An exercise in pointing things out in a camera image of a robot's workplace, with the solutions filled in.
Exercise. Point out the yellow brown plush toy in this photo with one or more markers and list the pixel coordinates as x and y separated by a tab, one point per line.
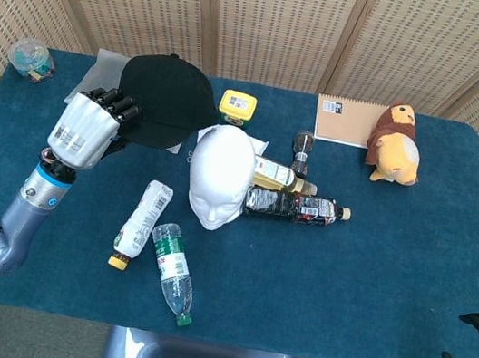
397	145

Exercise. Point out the white yogurt drink bottle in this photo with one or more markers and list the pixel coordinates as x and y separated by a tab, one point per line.
141	224

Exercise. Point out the brown spiral notebook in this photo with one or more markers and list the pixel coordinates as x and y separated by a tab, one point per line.
346	121

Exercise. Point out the woven folding screen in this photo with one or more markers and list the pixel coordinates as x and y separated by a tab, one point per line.
265	22

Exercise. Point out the yellow oil bottle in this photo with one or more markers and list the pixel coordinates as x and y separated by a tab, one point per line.
283	176

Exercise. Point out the frosted zip bag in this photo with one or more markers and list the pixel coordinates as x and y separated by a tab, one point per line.
101	73

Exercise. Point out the small pepper grinder bottle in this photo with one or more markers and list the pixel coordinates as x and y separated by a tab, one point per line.
302	152

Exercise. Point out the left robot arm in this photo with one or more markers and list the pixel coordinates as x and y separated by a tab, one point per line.
7	223

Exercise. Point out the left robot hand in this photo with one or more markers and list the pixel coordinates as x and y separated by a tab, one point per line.
87	126

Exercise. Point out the white mannequin head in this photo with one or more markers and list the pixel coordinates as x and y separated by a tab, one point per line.
220	176

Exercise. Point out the clear green-label water bottle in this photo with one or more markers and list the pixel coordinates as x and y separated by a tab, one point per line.
171	269

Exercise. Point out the dark tea bottle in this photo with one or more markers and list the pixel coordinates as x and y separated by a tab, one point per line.
294	206

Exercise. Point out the clear jar of clips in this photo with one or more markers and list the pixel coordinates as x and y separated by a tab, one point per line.
32	58

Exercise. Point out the blue table cloth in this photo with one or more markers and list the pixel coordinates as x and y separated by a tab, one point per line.
294	289

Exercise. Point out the black baseball cap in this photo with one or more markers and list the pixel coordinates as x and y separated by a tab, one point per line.
167	102

